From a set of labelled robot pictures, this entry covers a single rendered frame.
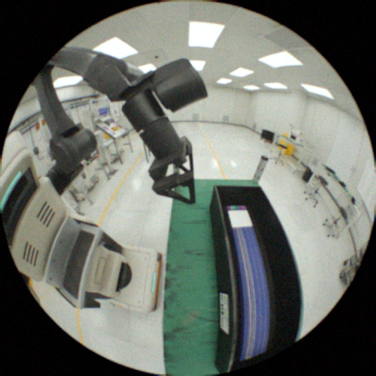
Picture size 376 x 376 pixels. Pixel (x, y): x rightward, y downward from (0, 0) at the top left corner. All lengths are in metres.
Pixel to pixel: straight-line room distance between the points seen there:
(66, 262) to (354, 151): 5.29
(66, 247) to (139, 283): 0.78
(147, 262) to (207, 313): 0.81
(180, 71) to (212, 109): 9.13
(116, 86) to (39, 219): 0.33
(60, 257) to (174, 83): 0.44
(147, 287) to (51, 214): 0.87
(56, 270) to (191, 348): 0.38
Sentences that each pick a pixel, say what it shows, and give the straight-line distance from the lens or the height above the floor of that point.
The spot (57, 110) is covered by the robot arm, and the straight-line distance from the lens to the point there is 0.36.
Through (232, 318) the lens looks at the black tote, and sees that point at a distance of 0.25.
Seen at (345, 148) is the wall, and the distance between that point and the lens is 5.00.
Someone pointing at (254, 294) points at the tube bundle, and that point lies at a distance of 0.33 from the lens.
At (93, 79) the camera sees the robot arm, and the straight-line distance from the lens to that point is 0.22.
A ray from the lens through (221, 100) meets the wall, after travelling 9.44.
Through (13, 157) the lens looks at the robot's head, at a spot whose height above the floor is 1.32.
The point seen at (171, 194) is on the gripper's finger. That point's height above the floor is 1.15.
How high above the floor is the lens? 1.28
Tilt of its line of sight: 42 degrees down
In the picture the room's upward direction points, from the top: straight up
